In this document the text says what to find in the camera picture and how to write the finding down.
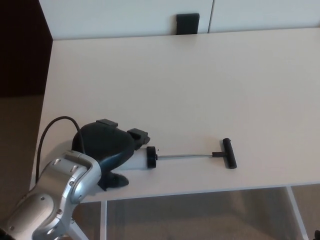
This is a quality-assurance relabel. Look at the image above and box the white desk leg frame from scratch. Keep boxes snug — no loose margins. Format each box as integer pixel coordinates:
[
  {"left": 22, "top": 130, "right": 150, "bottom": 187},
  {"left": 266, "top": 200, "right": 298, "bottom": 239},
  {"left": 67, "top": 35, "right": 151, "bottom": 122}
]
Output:
[
  {"left": 66, "top": 199, "right": 108, "bottom": 240},
  {"left": 285, "top": 185, "right": 310, "bottom": 240}
]

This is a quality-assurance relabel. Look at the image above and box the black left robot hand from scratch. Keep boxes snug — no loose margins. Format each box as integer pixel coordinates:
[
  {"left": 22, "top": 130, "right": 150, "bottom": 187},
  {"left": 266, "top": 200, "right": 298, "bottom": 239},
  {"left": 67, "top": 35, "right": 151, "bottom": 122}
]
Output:
[{"left": 71, "top": 119, "right": 152, "bottom": 192}]

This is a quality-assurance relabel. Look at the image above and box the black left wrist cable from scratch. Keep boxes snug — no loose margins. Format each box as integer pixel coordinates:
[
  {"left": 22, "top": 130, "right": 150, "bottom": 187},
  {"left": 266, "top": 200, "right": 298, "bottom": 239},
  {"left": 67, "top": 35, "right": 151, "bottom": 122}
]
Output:
[{"left": 34, "top": 115, "right": 87, "bottom": 184}]

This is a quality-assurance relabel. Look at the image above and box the white air pump black handle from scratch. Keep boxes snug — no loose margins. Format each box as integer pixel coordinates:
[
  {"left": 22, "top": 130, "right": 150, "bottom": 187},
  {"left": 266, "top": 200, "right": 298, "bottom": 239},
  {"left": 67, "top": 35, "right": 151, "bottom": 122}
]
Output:
[{"left": 129, "top": 137, "right": 239, "bottom": 171}]

